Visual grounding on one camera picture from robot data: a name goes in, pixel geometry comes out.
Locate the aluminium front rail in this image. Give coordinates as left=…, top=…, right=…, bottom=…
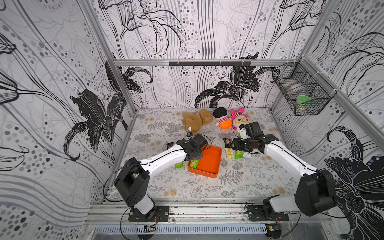
left=86, top=197, right=331, bottom=224

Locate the cream cookie packet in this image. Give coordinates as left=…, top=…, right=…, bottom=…
left=225, top=148, right=236, bottom=160

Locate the brown teddy bear plush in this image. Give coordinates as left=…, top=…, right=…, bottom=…
left=182, top=109, right=214, bottom=135

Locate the green cookie packet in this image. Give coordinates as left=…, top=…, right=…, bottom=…
left=235, top=151, right=244, bottom=159
left=175, top=162, right=184, bottom=169
left=189, top=159, right=200, bottom=169

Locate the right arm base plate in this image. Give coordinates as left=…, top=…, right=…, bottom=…
left=244, top=204, right=290, bottom=223

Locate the white slotted cable duct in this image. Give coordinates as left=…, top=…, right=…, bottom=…
left=95, top=224, right=267, bottom=235

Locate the green lidded cup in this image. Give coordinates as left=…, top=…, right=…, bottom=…
left=295, top=95, right=312, bottom=115

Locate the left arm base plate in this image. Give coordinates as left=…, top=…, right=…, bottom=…
left=129, top=206, right=170, bottom=223

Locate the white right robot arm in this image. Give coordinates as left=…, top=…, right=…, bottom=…
left=231, top=122, right=338, bottom=218

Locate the white pink owl plush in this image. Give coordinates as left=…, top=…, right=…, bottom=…
left=231, top=108, right=250, bottom=130

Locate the orange plastic storage box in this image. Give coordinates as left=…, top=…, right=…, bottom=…
left=188, top=146, right=222, bottom=179

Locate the orange pink black-haired doll plush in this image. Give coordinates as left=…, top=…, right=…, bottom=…
left=213, top=107, right=232, bottom=130

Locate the black cookie packet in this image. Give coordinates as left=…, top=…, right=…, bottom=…
left=223, top=138, right=232, bottom=148
left=166, top=142, right=174, bottom=150

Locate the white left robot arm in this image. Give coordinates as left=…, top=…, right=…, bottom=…
left=114, top=134, right=212, bottom=215

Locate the black wire wall basket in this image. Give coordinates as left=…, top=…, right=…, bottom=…
left=272, top=62, right=337, bottom=116

